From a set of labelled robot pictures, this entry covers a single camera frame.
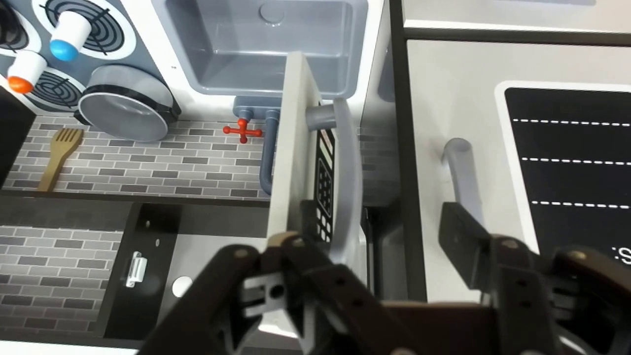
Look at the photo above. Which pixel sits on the fridge door with chalkboard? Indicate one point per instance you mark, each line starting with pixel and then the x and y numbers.
pixel 460 99

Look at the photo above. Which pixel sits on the white shaker orange cap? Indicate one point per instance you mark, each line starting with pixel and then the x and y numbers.
pixel 28 69

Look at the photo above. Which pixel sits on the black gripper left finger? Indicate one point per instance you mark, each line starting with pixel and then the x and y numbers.
pixel 316 288

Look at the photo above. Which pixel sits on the wooden slotted spatula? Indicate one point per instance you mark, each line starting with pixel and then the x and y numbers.
pixel 59 150

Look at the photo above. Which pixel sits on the white shaker blue cap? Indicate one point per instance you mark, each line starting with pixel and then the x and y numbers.
pixel 71 36

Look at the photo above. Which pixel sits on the toy play kitchen unit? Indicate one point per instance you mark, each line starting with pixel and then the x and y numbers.
pixel 130 164

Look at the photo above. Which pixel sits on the grey plastic sink basin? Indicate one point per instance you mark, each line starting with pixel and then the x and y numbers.
pixel 262 45

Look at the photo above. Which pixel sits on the grey toy pot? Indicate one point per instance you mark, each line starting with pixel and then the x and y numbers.
pixel 124 110

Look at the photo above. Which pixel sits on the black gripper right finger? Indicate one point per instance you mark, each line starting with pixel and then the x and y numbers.
pixel 525 288

